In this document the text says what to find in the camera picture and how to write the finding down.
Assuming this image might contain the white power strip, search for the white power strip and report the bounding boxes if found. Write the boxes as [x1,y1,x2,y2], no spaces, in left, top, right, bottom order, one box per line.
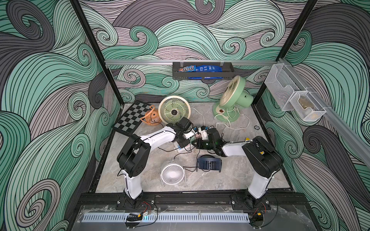
[176,144,194,153]

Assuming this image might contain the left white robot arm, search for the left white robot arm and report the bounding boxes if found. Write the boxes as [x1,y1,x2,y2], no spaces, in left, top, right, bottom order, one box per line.
[117,117,194,200]

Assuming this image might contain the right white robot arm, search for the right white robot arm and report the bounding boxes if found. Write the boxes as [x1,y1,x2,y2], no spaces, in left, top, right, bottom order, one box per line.
[191,128,283,200]

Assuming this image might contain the cream round desk fan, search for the cream round desk fan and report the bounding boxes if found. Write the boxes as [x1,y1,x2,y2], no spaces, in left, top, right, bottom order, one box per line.
[158,95,191,124]

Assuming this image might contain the dark blue small fan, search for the dark blue small fan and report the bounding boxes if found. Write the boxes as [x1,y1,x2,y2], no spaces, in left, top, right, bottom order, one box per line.
[197,155,222,172]

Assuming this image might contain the orange small fan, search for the orange small fan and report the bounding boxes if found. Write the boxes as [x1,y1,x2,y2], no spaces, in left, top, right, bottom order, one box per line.
[140,105,162,126]

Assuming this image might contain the white small cage fan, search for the white small cage fan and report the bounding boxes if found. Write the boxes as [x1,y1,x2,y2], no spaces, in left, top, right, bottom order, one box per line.
[160,158,186,185]

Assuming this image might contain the green standing desk fan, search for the green standing desk fan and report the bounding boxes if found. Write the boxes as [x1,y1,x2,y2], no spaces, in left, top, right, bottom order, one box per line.
[213,76,254,123]

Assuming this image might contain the black white chessboard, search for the black white chessboard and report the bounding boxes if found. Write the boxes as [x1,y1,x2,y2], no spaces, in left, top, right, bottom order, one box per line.
[112,100,150,136]

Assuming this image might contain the blue candy bag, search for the blue candy bag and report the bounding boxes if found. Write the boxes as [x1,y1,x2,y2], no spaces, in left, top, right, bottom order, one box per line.
[178,65,223,73]

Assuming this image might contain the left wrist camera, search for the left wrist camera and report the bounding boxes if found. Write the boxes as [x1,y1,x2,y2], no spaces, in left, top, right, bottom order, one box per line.
[184,128,198,139]

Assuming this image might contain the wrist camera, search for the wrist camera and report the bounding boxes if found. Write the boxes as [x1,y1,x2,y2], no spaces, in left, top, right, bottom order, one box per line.
[196,126,209,140]
[184,128,198,139]

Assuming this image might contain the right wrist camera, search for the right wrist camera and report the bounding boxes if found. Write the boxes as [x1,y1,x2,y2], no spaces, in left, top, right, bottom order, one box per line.
[196,126,209,140]

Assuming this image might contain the black wall shelf basket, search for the black wall shelf basket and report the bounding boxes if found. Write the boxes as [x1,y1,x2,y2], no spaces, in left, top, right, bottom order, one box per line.
[172,62,236,80]

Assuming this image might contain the clear plastic wall bin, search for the clear plastic wall bin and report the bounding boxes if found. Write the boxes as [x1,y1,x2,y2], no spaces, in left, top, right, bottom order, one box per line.
[265,64,299,111]

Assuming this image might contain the small clear wall bin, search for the small clear wall bin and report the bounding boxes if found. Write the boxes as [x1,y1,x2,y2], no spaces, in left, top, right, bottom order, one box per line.
[290,90,326,122]

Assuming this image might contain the white perforated rail strip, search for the white perforated rail strip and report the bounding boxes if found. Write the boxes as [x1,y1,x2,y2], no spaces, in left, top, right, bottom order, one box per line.
[81,212,250,223]

